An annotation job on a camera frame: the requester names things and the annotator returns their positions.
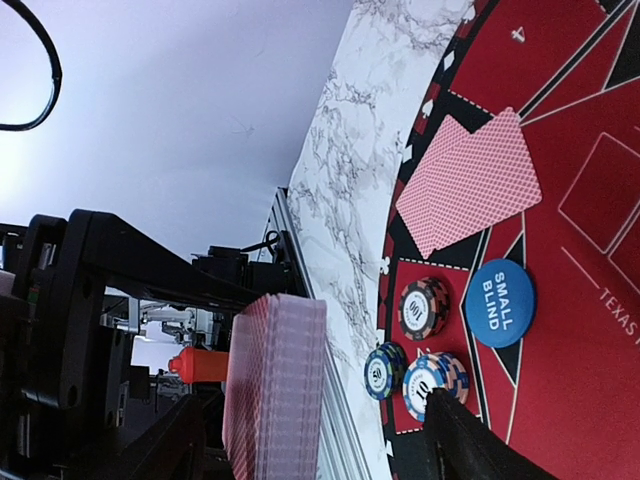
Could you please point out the single red playing card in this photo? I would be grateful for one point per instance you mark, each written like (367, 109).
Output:
(449, 134)

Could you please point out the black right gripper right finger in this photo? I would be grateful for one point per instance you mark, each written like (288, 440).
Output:
(459, 446)

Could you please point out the round red black poker mat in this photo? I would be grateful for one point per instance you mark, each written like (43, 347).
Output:
(567, 395)

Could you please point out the orange object beyond table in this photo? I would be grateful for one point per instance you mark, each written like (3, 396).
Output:
(195, 365)

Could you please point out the red playing card deck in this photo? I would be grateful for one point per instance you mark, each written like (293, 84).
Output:
(274, 386)

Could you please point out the red brown poker chip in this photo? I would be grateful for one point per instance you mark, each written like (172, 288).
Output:
(423, 308)

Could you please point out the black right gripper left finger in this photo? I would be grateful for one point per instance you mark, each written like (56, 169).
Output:
(173, 448)

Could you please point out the blue small blind button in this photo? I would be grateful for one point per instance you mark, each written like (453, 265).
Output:
(500, 303)

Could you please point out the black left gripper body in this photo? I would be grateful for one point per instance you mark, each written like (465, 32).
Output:
(74, 293)

